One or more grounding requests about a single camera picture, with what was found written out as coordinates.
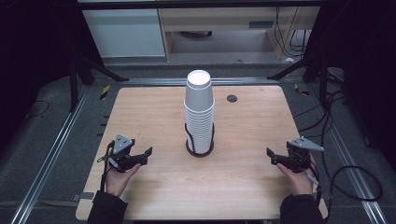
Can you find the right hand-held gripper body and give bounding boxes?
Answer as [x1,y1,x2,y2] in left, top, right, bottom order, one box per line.
[286,136,325,174]

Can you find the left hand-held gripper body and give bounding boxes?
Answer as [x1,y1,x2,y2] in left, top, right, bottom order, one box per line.
[106,133,138,174]

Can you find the stack of white cups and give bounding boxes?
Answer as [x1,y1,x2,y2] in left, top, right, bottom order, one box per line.
[183,69,216,155]

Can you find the person's right hand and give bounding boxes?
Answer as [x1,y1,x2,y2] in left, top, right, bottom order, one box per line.
[276,155,318,196]

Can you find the person's left hand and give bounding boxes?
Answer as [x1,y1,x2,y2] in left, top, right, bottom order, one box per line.
[105,162,143,198]

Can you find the yellow black tape strip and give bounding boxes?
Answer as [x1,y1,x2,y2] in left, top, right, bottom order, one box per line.
[99,84,112,101]
[293,82,311,97]

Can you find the grey tape patch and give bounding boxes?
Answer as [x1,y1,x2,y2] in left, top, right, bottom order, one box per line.
[72,191,95,203]

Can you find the black tripod stand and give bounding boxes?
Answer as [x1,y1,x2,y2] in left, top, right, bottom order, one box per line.
[68,50,130,113]
[266,50,345,108]

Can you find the white cabinet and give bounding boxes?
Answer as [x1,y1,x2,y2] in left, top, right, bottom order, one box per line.
[82,8,166,59]

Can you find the black curtain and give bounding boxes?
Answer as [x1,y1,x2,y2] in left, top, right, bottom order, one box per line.
[306,0,396,171]
[0,0,104,153]

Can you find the light wooden desk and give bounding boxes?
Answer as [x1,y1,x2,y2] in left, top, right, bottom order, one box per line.
[158,7,321,62]

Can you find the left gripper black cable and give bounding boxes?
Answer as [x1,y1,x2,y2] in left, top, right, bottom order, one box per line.
[96,141,115,192]

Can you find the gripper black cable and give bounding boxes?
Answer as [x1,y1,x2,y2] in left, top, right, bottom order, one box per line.
[306,169,332,223]
[96,141,115,192]

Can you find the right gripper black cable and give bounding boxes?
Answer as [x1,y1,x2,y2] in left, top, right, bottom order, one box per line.
[306,169,332,223]

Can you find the aluminium floor rail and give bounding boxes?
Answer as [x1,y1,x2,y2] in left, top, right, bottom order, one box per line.
[10,86,91,224]
[306,83,389,224]

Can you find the black looped floor cable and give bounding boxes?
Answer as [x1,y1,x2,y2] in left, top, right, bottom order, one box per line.
[330,165,384,203]

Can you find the thin black floor cable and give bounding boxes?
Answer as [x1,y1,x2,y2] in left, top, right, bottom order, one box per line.
[21,99,50,123]

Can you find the bundle of hanging black cables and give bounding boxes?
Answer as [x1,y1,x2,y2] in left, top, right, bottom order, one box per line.
[273,7,313,60]

